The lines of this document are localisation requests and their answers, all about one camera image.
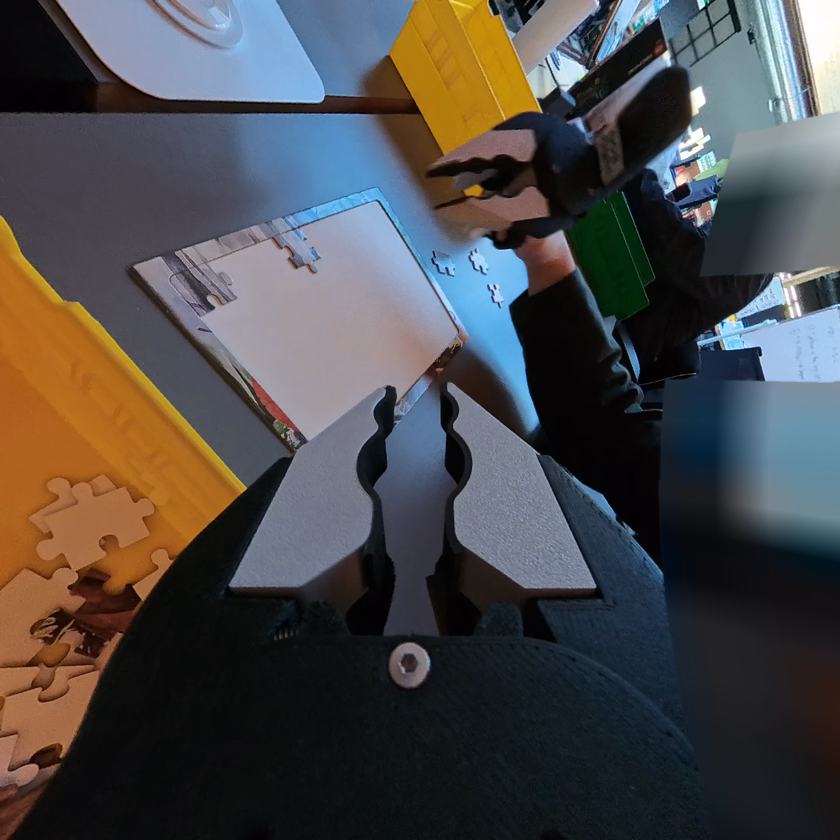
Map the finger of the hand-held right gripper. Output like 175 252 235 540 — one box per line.
433 187 550 232
425 128 546 182

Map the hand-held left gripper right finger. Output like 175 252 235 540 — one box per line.
425 382 599 636

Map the pile of puzzle pieces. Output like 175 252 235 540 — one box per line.
0 476 175 815

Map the grey desk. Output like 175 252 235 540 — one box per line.
0 112 546 637
0 0 421 116

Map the yellow bin with puzzle pieces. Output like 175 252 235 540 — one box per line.
0 217 247 840

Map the puzzle frame board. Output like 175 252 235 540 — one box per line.
131 187 470 450

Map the lavender stone-pattern puzzle piece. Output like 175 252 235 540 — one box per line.
169 268 236 312

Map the grey streaked puzzle piece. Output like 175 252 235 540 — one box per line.
271 230 322 274

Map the white bottle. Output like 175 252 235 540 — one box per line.
512 0 601 70

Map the whiteboard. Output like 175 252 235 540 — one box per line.
742 308 840 385

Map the green bin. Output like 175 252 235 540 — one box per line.
567 190 656 320

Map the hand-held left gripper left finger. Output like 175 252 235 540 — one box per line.
227 386 398 636

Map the person's right hand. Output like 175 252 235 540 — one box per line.
524 230 580 298

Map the empty yellow bin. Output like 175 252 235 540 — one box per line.
388 0 542 198

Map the black carton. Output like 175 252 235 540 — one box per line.
567 16 670 119

